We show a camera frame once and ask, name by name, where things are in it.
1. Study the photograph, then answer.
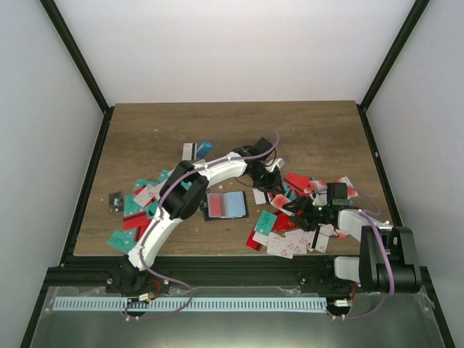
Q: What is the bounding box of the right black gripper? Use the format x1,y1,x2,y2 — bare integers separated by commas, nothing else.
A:
283,196,331,232

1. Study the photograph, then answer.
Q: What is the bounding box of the red card top right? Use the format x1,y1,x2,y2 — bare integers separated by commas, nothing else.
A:
283,173,310,191

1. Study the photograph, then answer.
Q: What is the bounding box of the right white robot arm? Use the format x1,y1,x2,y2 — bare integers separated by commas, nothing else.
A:
282,182,422,296

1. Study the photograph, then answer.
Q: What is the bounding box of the red card front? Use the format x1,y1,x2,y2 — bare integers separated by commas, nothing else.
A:
246,238,262,252

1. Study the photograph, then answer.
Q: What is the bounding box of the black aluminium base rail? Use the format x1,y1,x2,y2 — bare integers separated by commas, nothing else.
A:
46,255,363,287

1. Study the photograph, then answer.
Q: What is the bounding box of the black membership card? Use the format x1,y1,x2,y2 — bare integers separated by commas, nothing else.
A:
109,191,125,213

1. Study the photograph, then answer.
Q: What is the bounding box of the blue card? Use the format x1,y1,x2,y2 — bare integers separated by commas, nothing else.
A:
196,141,214,159

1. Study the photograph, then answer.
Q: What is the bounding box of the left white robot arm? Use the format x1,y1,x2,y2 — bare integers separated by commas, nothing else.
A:
120,138,282,293

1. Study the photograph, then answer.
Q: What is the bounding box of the red VIP card gold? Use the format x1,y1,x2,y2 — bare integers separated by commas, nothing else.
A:
272,213,299,233

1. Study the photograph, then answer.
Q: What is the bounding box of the teal card front left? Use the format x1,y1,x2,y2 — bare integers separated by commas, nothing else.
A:
107,229,136,254

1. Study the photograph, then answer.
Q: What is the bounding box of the white striped card front right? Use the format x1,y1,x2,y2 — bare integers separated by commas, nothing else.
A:
310,225,331,253

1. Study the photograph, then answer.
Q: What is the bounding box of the teal VIP card right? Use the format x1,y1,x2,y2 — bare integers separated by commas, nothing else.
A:
254,211,277,236

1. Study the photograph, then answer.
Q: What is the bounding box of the white card magnetic stripe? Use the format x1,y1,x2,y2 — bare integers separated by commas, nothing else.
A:
182,143,197,161

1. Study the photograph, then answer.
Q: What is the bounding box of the black leather card holder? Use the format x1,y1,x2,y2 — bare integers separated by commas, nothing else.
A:
202,191,249,221

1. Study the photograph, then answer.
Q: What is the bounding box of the light blue slotted rail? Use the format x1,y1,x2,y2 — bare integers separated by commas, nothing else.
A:
52,297,327,313

